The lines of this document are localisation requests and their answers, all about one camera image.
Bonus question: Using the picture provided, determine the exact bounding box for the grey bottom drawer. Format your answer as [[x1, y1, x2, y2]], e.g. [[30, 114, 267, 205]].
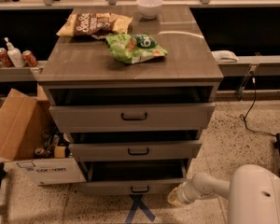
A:
[[79, 159, 189, 195]]

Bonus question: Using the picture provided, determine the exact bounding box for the grey drawer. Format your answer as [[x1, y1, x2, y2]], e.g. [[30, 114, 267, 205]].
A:
[[69, 140, 201, 161], [79, 159, 189, 195], [49, 103, 215, 133]]

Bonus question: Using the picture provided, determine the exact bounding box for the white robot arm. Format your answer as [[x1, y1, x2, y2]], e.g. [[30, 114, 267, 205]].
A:
[[167, 164, 280, 224]]

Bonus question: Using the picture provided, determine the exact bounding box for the grey middle drawer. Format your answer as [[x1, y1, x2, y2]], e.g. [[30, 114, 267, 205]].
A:
[[69, 140, 201, 161]]

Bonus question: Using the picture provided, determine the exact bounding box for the grey top drawer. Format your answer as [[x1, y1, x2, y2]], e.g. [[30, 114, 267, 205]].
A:
[[49, 103, 215, 133]]

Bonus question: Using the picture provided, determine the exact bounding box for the grey wooden drawer cabinet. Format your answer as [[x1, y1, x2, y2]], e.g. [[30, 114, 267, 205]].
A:
[[37, 4, 224, 182]]

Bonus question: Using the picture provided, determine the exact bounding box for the blue tape cross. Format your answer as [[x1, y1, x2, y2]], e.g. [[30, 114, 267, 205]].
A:
[[125, 194, 155, 224]]

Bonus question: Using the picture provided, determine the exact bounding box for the folded white cloth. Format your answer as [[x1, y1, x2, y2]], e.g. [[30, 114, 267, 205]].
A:
[[212, 50, 238, 63]]

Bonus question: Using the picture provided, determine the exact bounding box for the green chip bag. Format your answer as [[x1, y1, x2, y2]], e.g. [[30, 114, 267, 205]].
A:
[[105, 34, 167, 64]]

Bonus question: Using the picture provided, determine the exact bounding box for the open cardboard box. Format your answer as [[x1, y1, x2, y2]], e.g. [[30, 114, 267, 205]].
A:
[[0, 89, 85, 185]]

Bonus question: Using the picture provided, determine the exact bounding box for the brown yellow chip bag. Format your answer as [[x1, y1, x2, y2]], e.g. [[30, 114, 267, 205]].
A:
[[57, 13, 133, 39]]

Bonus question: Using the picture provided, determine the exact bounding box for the white bowl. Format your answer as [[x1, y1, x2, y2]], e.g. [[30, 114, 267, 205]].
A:
[[136, 0, 163, 19]]

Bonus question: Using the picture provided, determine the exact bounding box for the red soda can right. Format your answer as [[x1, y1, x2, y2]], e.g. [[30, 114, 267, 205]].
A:
[[22, 50, 38, 67]]

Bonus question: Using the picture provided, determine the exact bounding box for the red soda can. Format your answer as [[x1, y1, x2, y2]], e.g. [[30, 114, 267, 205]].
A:
[[22, 50, 38, 67], [0, 48, 13, 67]]

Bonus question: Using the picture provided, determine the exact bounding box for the white pump bottle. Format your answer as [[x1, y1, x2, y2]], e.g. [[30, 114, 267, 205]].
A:
[[5, 37, 25, 67]]

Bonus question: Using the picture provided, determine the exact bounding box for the red soda can left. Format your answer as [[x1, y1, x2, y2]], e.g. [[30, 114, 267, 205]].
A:
[[0, 48, 13, 67]]

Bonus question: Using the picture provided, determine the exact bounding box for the black floor cable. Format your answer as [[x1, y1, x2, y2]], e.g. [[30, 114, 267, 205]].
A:
[[238, 75, 277, 138]]

